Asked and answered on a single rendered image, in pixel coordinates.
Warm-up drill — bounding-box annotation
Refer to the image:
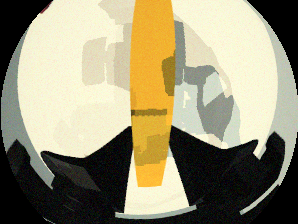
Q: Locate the yellow bar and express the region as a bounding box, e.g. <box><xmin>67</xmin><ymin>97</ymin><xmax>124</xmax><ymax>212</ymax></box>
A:
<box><xmin>129</xmin><ymin>0</ymin><xmax>176</xmax><ymax>188</ymax></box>

